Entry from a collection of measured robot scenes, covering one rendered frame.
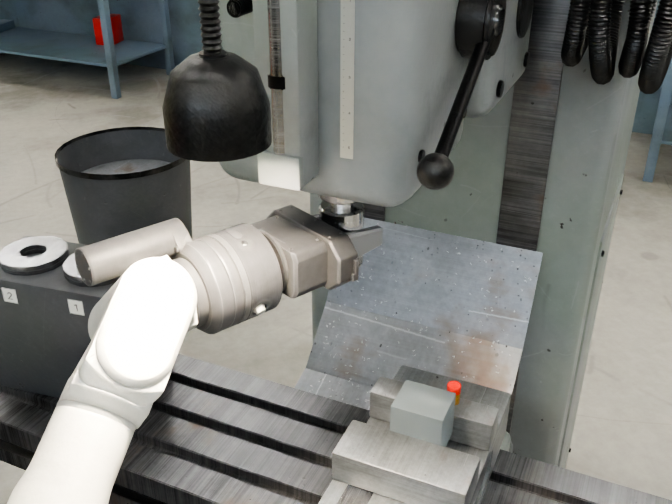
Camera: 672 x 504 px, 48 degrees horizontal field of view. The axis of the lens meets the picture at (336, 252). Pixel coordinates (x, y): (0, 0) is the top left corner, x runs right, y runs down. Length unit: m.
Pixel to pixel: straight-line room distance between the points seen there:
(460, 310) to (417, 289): 0.07
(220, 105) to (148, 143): 2.54
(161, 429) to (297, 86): 0.59
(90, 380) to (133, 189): 2.04
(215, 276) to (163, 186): 2.01
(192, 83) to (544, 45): 0.64
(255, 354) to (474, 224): 1.66
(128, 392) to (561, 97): 0.69
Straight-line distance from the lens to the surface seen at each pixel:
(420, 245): 1.18
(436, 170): 0.60
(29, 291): 1.06
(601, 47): 0.86
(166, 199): 2.69
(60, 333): 1.07
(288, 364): 2.65
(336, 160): 0.65
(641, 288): 3.30
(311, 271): 0.72
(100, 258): 0.67
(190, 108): 0.49
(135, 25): 6.35
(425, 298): 1.18
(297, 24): 0.59
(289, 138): 0.62
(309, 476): 0.97
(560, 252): 1.14
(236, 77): 0.50
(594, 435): 2.50
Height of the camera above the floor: 1.60
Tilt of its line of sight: 29 degrees down
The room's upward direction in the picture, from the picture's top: straight up
